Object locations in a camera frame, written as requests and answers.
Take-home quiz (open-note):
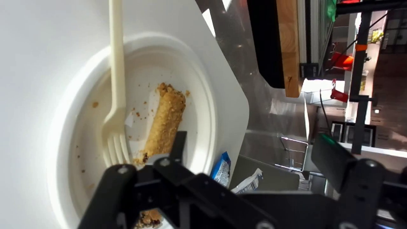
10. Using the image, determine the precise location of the black metal stand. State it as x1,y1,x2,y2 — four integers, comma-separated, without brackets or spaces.
348,8,376,157

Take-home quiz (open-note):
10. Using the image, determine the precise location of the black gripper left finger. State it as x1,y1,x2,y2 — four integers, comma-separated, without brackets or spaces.
77,131,272,229

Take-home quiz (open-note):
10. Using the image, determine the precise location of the brown granola bar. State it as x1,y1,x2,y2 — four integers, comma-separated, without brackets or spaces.
131,82,188,167

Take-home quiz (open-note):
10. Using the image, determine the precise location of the blue snack wrapper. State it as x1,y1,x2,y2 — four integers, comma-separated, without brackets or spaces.
209,150,264,195

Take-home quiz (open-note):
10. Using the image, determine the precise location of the cream plastic fork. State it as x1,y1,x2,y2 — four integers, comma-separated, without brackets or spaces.
100,0,132,168

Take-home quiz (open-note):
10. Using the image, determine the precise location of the white paper plate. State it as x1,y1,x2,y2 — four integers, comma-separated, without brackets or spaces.
45,32,218,229

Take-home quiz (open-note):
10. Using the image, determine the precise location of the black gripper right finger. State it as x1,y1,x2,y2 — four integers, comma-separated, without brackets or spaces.
310,133,407,229

